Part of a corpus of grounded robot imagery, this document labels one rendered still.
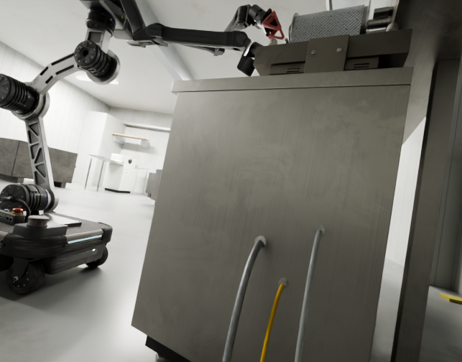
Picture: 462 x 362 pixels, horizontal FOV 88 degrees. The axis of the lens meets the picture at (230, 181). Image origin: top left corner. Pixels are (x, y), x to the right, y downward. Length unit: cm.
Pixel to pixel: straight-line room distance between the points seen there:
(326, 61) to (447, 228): 297
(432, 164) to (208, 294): 82
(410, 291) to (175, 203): 80
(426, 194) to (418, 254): 20
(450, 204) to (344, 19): 277
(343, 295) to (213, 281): 32
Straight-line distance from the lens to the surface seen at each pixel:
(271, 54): 82
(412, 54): 111
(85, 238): 141
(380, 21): 112
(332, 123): 63
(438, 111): 108
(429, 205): 101
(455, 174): 357
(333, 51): 76
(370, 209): 59
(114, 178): 751
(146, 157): 920
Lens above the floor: 56
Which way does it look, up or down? 3 degrees up
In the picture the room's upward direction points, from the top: 11 degrees clockwise
